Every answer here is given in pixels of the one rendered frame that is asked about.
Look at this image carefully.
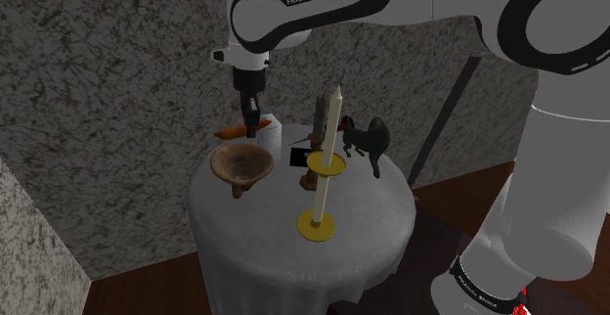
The black dog figure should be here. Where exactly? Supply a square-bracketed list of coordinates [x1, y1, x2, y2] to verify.
[336, 114, 392, 180]

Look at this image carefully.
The round table with white cloth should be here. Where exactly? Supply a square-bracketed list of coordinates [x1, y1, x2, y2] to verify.
[186, 122, 417, 315]

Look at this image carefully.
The brown footed bowl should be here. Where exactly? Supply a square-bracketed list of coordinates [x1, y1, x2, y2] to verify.
[209, 142, 276, 200]

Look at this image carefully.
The white candle on yellow holder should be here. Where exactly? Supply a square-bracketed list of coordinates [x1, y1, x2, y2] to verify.
[296, 85, 348, 244]

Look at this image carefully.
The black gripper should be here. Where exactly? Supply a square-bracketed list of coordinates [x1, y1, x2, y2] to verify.
[232, 65, 267, 139]

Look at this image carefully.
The orange carrot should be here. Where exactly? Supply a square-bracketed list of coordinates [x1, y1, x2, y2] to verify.
[213, 118, 274, 142]

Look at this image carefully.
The small black flat card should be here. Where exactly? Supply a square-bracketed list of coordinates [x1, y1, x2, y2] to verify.
[288, 146, 312, 168]

